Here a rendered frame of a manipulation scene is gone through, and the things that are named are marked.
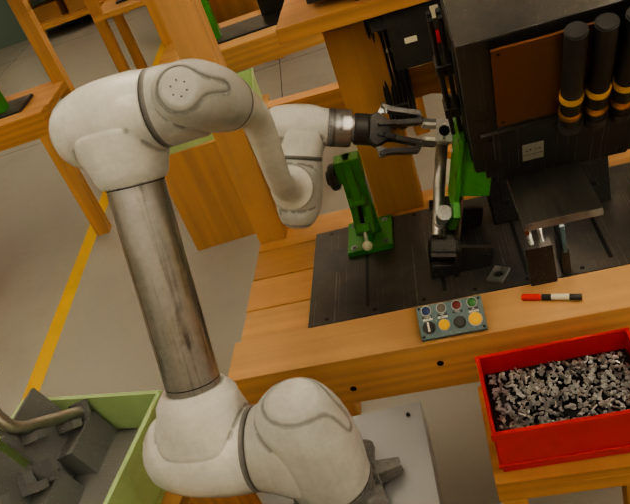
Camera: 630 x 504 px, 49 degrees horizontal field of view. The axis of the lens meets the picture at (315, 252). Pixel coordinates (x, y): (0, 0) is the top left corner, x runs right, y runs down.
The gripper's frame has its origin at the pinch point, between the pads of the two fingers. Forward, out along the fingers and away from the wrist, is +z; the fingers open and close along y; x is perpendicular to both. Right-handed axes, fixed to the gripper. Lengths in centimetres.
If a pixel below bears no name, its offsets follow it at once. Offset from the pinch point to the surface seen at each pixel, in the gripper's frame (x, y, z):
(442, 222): 3.4, -21.0, 2.5
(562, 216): -21.6, -23.3, 21.6
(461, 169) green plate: -8.0, -10.8, 4.0
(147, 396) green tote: 10, -65, -66
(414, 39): -1.8, 22.5, -6.3
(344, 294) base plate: 21.7, -37.9, -19.0
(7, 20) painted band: 894, 440, -496
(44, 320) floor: 244, -43, -172
